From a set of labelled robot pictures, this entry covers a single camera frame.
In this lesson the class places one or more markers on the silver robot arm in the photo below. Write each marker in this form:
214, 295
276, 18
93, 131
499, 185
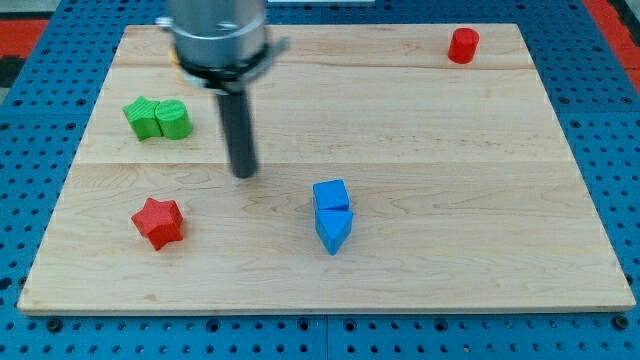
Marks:
222, 45

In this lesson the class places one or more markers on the red star block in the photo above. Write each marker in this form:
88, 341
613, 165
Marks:
159, 222

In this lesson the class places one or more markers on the green star block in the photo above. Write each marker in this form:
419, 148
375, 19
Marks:
141, 117

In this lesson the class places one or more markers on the blue cube block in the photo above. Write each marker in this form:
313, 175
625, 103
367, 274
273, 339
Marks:
331, 195

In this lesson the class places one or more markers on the blue triangle block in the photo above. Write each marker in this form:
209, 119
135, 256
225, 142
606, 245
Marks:
333, 228

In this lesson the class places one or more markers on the wooden board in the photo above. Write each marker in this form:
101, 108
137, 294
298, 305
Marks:
391, 181

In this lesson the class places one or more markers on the black pusher rod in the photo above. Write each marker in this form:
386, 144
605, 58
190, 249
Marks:
236, 120

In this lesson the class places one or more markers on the green cylinder block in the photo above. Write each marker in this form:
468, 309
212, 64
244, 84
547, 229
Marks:
173, 118

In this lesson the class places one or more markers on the yellow block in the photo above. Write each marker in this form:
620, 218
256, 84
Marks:
172, 55

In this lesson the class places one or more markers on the red cylinder block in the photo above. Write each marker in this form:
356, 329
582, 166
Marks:
463, 45

